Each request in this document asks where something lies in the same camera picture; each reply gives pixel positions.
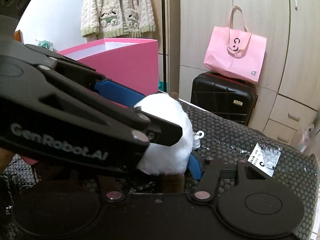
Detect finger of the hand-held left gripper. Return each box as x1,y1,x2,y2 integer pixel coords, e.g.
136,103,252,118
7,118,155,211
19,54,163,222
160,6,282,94
41,60,183,147
24,44,146,106

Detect fluffy white robe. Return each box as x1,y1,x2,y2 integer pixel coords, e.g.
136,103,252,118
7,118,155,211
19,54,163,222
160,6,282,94
80,0,156,39

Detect black suitcase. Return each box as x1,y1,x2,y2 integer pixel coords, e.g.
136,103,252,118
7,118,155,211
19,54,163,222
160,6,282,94
190,71,258,127

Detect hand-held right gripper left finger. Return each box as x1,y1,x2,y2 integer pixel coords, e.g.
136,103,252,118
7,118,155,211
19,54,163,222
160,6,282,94
96,174,126,204

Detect clear plastic bag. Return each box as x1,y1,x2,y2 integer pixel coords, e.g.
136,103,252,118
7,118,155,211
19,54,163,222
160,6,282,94
298,123,316,153

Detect pink cardboard box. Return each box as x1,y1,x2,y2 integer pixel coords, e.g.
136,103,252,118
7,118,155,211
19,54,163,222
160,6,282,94
57,38,159,96

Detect tall beige cabinet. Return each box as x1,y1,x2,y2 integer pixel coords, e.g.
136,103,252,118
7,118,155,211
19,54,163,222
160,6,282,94
147,0,181,93

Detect white label card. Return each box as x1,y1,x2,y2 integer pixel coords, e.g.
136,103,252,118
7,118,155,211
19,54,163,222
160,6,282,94
247,142,283,177

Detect white panda plush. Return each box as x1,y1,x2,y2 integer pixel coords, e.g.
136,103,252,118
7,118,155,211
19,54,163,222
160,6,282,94
134,92,206,193

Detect black honeycomb table mat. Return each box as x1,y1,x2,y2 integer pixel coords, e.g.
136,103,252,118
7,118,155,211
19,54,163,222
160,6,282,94
0,97,320,240

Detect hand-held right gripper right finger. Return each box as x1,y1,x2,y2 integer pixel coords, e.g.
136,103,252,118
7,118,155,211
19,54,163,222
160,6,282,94
187,152,268,203

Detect grey wooden wardrobe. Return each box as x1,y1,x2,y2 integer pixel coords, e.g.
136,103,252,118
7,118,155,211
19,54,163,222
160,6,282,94
179,0,320,148

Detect pink tote bag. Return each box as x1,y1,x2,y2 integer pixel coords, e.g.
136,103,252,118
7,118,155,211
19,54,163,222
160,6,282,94
203,5,268,83

